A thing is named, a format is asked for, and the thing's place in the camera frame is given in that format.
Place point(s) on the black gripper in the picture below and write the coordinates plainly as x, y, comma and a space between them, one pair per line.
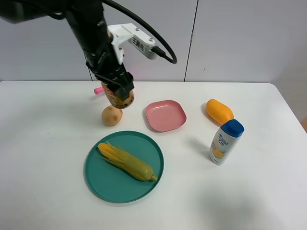
103, 63

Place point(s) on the round teal plate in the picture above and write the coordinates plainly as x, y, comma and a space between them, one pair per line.
113, 184

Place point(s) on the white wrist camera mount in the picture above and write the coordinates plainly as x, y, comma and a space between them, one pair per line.
136, 37

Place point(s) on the pink square plate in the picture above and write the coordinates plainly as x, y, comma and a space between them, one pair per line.
165, 115

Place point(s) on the yellow drink can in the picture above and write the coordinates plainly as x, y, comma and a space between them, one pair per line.
115, 100

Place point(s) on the white bottle blue cap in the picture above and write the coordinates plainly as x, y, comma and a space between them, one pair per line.
224, 141

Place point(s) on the orange mango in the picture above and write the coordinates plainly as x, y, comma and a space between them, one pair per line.
218, 111

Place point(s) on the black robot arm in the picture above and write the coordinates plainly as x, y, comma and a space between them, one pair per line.
86, 19

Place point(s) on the toy corn cob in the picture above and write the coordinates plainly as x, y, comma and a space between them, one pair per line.
120, 158

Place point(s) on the brown potato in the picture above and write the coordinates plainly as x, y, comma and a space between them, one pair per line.
111, 116

